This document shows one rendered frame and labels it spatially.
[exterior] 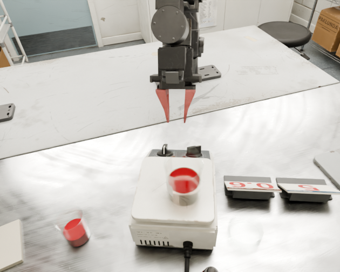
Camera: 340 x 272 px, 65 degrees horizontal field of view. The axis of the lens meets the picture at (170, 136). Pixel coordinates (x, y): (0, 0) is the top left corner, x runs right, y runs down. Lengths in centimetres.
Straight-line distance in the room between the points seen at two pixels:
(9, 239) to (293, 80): 79
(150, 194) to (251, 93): 47
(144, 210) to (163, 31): 28
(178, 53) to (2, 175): 44
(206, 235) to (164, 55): 29
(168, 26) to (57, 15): 294
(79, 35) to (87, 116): 273
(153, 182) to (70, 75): 60
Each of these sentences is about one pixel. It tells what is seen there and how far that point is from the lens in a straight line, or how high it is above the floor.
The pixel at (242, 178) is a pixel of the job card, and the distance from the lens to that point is 54.
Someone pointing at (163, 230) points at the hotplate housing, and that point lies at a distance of 41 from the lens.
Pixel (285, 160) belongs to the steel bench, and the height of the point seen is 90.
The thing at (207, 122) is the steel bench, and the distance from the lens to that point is 66.
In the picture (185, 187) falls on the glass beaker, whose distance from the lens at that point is 35.
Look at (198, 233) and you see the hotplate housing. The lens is 41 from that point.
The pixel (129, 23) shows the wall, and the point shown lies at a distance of 344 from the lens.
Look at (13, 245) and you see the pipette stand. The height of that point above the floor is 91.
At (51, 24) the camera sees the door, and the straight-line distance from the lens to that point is 340.
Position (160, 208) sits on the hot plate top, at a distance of 40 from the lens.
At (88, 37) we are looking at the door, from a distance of 344.
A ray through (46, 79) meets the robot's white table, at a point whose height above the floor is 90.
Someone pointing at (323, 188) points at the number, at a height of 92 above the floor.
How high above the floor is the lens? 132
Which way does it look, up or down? 42 degrees down
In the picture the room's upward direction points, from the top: 4 degrees counter-clockwise
